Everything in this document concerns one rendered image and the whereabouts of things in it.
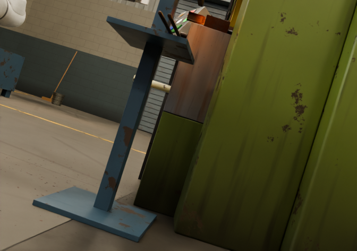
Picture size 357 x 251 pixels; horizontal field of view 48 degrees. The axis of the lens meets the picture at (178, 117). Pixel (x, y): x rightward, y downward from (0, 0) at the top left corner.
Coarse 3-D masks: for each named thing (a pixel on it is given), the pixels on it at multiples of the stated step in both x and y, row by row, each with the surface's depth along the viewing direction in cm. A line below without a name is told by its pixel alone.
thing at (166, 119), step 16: (160, 128) 192; (176, 128) 192; (192, 128) 192; (160, 144) 192; (176, 144) 192; (192, 144) 192; (160, 160) 192; (176, 160) 192; (144, 176) 191; (160, 176) 191; (176, 176) 192; (144, 192) 191; (160, 192) 191; (176, 192) 192; (144, 208) 192; (160, 208) 191
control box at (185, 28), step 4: (200, 8) 260; (204, 8) 258; (184, 12) 281; (188, 12) 274; (196, 12) 259; (200, 12) 257; (204, 12) 258; (208, 12) 259; (180, 16) 279; (184, 16) 272; (176, 20) 278; (176, 24) 268; (184, 24) 254; (188, 24) 254; (200, 24) 258; (180, 28) 253; (184, 28) 254; (188, 28) 255; (180, 32) 253; (184, 32) 254
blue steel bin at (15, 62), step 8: (0, 48) 619; (0, 56) 623; (8, 56) 638; (16, 56) 653; (0, 64) 628; (8, 64) 643; (16, 64) 657; (0, 72) 632; (8, 72) 647; (16, 72) 662; (0, 80) 636; (8, 80) 652; (16, 80) 667; (8, 88) 656; (8, 96) 666
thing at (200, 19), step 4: (192, 12) 214; (188, 16) 214; (192, 16) 214; (196, 16) 214; (200, 16) 214; (204, 16) 213; (188, 20) 216; (192, 20) 214; (196, 20) 214; (200, 20) 214; (204, 20) 213
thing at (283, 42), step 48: (288, 0) 167; (336, 0) 167; (240, 48) 166; (288, 48) 167; (336, 48) 167; (240, 96) 166; (288, 96) 167; (240, 144) 166; (288, 144) 166; (192, 192) 165; (240, 192) 166; (288, 192) 166; (240, 240) 165
